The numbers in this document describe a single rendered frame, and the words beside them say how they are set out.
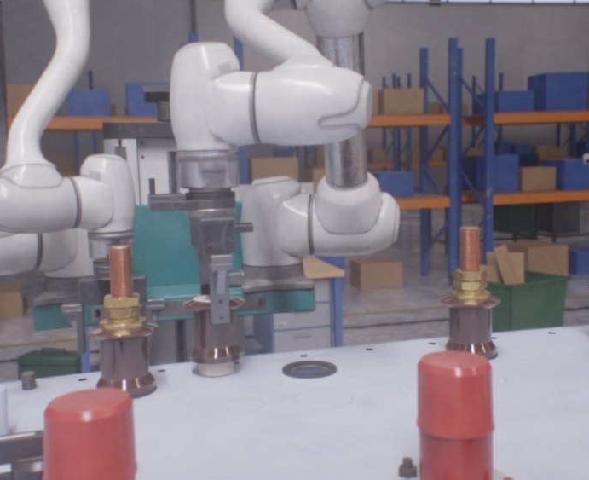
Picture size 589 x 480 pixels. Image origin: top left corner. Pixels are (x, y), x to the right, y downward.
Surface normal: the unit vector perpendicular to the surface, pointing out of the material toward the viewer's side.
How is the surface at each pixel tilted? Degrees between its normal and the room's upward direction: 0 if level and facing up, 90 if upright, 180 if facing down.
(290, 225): 88
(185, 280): 90
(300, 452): 0
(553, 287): 94
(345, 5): 127
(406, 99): 90
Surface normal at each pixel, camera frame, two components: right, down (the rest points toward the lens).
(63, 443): -0.26, 0.09
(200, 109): -0.04, 0.12
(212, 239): 0.28, 0.10
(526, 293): 0.55, 0.15
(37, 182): 0.47, -0.43
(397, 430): -0.03, -0.99
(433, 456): -0.75, 0.10
